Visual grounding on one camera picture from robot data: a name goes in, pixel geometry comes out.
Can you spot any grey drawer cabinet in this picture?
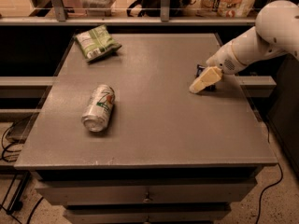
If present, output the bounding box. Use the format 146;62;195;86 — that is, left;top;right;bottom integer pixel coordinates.
16;34;277;224

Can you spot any grey metal railing shelf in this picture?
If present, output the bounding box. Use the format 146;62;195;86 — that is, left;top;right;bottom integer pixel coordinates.
0;0;299;27

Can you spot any black power cable right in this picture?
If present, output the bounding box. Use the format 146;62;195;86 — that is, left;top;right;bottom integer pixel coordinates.
254;121;284;224

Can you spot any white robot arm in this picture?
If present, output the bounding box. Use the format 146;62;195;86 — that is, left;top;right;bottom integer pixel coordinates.
189;0;299;93

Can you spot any silver green soda can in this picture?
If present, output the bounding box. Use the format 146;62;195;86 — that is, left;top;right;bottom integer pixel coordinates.
81;84;115;133

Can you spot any green jalapeno chip bag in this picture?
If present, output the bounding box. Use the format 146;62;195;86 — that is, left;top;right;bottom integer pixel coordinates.
75;25;121;63

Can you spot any black cables left floor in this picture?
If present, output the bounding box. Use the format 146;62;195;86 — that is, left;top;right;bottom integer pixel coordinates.
0;115;45;224

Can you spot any blue rxbar blueberry wrapper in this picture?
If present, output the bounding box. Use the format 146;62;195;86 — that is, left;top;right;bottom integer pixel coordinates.
195;65;217;91

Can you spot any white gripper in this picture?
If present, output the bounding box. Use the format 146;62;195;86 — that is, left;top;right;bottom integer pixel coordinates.
189;42;246;93

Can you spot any colourful printed snack bag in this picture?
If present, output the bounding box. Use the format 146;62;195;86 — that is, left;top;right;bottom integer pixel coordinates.
196;0;255;18

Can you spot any clear plastic container stack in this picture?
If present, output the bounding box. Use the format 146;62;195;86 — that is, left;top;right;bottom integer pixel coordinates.
80;0;116;17

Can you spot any round metal drawer knob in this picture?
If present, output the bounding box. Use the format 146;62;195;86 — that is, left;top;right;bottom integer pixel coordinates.
143;197;152;203

